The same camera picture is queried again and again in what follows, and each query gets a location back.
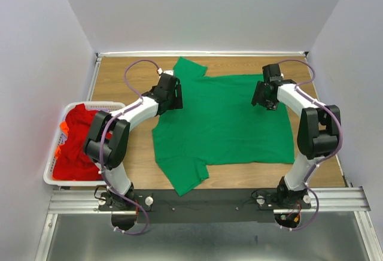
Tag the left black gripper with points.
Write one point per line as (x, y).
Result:
(177, 103)

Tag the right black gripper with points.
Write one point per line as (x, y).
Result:
(270, 105)

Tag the green t-shirt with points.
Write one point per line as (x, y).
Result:
(217, 126)

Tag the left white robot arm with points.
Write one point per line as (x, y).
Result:
(107, 139)

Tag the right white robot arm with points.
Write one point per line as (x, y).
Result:
(319, 134)

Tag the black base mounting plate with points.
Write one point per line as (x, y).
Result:
(205, 206)

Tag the red t-shirt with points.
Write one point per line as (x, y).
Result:
(73, 164)

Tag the white plastic laundry basket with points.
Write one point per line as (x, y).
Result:
(60, 138)

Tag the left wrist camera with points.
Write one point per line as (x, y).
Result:
(160, 71)

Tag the aluminium back table rail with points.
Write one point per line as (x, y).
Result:
(202, 53)

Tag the aluminium front rail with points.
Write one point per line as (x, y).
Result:
(335, 199)

